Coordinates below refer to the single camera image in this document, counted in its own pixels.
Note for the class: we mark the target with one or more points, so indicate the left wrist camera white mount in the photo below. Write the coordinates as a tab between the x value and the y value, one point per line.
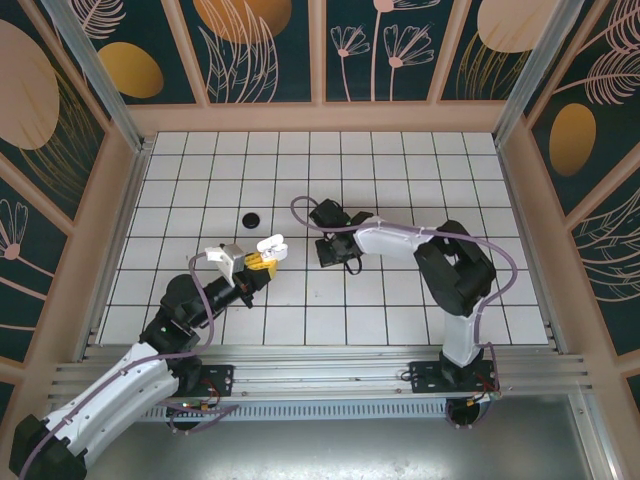
227	260

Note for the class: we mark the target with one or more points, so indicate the grey metal sheet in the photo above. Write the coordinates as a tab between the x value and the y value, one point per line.
320	450

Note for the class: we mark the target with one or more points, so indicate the aluminium side rail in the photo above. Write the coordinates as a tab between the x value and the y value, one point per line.
517	200
131	200

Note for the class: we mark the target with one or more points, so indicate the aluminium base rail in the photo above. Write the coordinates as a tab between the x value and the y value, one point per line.
320	371

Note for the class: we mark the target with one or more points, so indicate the aluminium corner post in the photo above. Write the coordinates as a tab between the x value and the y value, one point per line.
534	75
102	85

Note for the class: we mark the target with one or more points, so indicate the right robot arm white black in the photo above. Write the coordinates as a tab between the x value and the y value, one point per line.
460	270

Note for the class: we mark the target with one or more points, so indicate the round black earbud charging case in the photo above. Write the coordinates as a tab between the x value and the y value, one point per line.
251	220

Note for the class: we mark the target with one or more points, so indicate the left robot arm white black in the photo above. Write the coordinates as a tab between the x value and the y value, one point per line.
120	390

